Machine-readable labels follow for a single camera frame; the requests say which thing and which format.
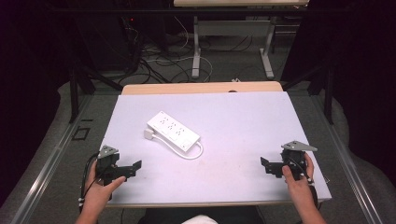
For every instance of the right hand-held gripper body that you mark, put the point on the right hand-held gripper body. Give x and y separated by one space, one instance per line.
294 158

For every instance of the aluminium floor rail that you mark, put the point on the aluminium floor rail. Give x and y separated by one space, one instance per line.
46 168
345 155

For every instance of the person's left hand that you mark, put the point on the person's left hand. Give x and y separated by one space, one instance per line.
98 196

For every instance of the white plug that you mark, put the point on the white plug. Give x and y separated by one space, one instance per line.
148 133

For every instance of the wooden table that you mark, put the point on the wooden table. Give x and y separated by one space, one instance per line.
186 88

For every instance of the person's lap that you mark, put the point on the person's lap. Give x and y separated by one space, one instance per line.
202 216

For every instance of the white desk with metal legs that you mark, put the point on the white desk with metal legs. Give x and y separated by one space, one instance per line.
233 2

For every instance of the dark computer tower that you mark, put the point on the dark computer tower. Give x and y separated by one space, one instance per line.
115 43

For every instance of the black metal stand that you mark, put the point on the black metal stand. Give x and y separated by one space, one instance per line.
74 90
327 93

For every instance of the person's right hand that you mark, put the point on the person's right hand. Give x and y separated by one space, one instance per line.
300 191

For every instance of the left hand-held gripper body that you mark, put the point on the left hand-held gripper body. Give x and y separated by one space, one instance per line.
107 165

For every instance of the white power strip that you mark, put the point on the white power strip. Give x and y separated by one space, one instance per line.
173 130

